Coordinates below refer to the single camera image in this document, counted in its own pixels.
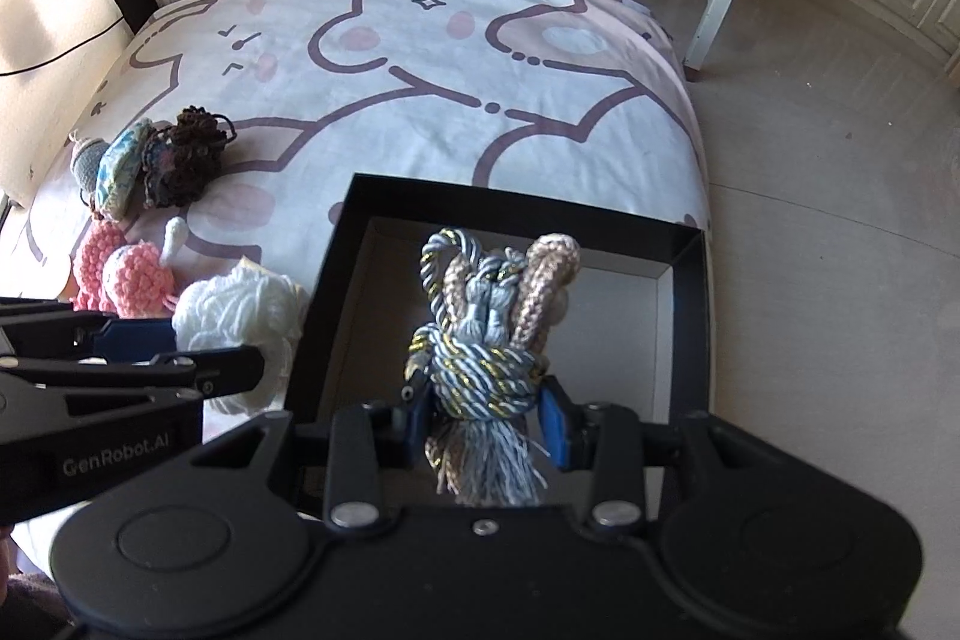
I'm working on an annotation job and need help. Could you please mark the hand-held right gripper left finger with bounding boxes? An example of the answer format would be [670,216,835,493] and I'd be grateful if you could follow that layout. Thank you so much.
[176,383,436,530]

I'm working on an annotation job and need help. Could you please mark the pink crochet piece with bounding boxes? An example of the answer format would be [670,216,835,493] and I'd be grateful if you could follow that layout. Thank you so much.
[71,218,127,313]
[102,241,179,320]

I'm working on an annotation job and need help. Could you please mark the black cable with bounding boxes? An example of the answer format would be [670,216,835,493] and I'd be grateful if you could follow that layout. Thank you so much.
[0,14,127,79]

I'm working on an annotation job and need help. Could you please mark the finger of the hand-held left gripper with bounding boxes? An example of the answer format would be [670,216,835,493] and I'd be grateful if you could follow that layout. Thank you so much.
[0,297,179,363]
[0,344,266,421]

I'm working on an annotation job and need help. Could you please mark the blue green crochet piece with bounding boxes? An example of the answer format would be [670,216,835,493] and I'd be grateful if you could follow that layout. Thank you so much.
[99,117,157,219]

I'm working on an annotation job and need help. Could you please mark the black cardboard box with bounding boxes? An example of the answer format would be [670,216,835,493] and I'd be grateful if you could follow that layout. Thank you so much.
[287,173,711,515]

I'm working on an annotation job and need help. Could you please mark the white yarn ball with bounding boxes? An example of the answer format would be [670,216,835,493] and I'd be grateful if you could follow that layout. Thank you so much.
[171,261,310,417]

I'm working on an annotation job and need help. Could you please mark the grey crochet piece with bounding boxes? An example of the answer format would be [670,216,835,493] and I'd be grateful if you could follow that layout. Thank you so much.
[70,131,112,193]

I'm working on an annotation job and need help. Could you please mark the printed bed sheet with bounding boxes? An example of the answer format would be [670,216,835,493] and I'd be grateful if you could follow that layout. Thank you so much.
[15,0,710,566]

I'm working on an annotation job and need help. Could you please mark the beige board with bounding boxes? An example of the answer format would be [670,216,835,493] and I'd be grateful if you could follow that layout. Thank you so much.
[0,0,137,214]

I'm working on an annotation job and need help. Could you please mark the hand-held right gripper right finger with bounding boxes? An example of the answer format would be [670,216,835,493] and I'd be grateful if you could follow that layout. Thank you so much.
[538,374,767,530]

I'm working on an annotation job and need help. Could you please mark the person's left forearm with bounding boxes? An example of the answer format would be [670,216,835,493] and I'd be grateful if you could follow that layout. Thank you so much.
[0,521,70,640]

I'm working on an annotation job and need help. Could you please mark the small white crochet piece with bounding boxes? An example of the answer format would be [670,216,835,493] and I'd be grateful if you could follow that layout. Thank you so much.
[162,215,190,268]

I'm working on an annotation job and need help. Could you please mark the brown and dark yarn bundle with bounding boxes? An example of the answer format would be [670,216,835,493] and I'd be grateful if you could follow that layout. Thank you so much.
[141,106,239,211]

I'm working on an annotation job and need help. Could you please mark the blue and beige cord bundle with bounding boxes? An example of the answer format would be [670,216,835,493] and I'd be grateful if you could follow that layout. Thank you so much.
[405,227,584,507]

